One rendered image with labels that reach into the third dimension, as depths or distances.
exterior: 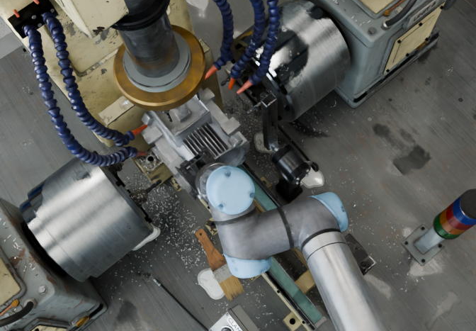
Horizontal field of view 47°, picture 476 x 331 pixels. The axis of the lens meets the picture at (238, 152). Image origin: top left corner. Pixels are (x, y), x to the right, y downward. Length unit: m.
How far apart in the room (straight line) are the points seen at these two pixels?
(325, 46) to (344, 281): 0.61
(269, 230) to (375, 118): 0.76
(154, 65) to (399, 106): 0.85
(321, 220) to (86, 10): 0.50
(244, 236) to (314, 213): 0.13
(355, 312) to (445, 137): 0.86
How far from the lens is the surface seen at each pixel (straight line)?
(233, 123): 1.29
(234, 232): 0.92
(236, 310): 1.20
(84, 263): 1.23
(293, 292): 1.34
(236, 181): 0.89
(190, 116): 1.26
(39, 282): 1.20
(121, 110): 1.27
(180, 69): 1.04
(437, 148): 1.62
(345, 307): 0.88
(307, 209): 0.95
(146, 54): 0.97
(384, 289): 1.49
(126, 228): 1.22
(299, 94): 1.29
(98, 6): 0.82
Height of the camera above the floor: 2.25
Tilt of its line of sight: 69 degrees down
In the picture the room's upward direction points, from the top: 11 degrees counter-clockwise
